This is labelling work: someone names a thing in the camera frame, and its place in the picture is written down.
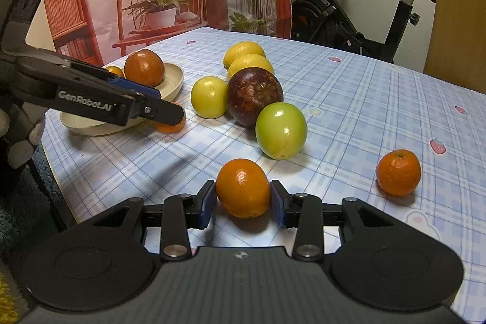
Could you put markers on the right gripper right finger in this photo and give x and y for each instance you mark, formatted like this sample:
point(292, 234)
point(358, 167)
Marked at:
point(308, 215)

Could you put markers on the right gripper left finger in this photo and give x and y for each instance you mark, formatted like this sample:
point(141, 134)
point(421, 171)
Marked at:
point(185, 212)

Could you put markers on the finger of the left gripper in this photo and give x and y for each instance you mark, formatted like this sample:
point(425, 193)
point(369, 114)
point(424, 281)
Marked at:
point(130, 85)
point(157, 110)

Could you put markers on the small orange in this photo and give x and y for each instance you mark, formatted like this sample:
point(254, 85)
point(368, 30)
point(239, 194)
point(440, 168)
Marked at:
point(167, 129)

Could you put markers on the red apple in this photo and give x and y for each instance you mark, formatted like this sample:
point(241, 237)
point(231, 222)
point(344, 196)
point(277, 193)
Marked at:
point(145, 67)

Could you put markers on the yellow-orange citrus fruit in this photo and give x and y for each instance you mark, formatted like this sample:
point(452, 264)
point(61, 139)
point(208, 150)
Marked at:
point(115, 70)

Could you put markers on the cream round plate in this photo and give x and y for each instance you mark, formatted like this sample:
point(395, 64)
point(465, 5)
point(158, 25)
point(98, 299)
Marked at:
point(169, 89)

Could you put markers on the yellow-green round fruit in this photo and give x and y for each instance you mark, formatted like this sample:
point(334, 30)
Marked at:
point(209, 97)

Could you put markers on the orange tangerine front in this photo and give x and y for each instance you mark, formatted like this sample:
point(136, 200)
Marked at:
point(243, 189)

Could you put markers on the orange tangerine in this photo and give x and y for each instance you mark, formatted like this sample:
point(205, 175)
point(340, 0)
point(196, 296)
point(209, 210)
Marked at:
point(243, 189)
point(398, 173)

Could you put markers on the green round fruit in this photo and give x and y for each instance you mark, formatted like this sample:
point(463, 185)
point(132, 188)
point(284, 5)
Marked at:
point(281, 130)

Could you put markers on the yellow lemon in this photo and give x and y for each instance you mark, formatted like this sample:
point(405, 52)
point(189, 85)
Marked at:
point(249, 60)
point(241, 49)

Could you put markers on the gloved left hand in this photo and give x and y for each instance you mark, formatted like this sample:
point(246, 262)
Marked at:
point(22, 126)

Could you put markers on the blue plaid tablecloth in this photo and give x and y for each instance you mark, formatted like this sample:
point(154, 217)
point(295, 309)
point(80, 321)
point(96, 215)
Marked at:
point(357, 110)

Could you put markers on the wooden door panel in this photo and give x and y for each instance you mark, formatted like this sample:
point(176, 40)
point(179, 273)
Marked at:
point(457, 47)

